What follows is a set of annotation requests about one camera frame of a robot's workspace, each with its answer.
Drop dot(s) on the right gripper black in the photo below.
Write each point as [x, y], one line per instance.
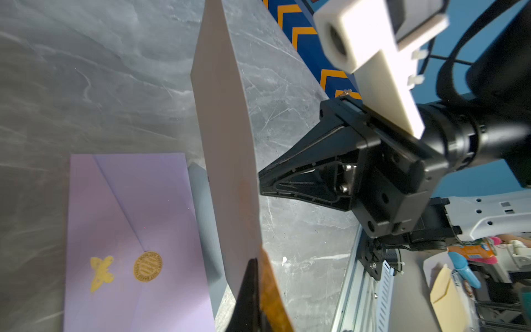
[382, 174]

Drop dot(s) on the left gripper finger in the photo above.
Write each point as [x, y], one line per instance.
[247, 315]

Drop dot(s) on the grey envelope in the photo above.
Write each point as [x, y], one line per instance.
[208, 234]

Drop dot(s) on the purple envelope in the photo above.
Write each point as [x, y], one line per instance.
[123, 205]

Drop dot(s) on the teal envelope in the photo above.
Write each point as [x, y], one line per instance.
[228, 145]

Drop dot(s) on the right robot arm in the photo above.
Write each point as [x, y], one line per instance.
[491, 123]

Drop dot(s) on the tan sticker seal on teal envelope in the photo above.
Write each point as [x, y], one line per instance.
[271, 304]

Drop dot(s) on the yellow envelope outside cell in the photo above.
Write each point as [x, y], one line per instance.
[451, 313]

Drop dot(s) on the round gold sticker seal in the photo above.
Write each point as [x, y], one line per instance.
[148, 266]

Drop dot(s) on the yellow butterfly sticker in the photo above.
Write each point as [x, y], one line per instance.
[101, 272]

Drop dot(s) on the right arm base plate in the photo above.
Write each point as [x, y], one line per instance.
[373, 255]

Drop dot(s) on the aluminium front rail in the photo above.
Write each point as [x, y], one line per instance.
[364, 303]

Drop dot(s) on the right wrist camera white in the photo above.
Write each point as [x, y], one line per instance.
[380, 43]

